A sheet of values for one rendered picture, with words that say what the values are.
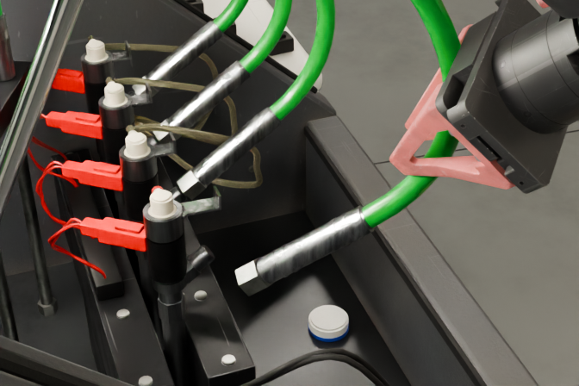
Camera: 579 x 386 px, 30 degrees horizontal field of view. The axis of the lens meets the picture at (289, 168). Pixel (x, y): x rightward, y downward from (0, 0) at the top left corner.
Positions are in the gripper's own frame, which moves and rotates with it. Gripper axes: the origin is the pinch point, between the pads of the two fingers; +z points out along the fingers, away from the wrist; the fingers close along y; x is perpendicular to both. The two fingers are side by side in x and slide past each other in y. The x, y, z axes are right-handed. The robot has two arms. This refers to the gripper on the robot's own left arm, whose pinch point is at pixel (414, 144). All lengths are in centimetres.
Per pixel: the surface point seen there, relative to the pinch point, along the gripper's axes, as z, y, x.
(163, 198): 19.2, 1.5, -6.1
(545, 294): 106, -103, 101
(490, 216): 123, -126, 91
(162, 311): 26.7, 4.3, 0.5
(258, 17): 49, -47, 0
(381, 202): 3.0, 2.5, 1.2
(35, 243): 50, -6, -6
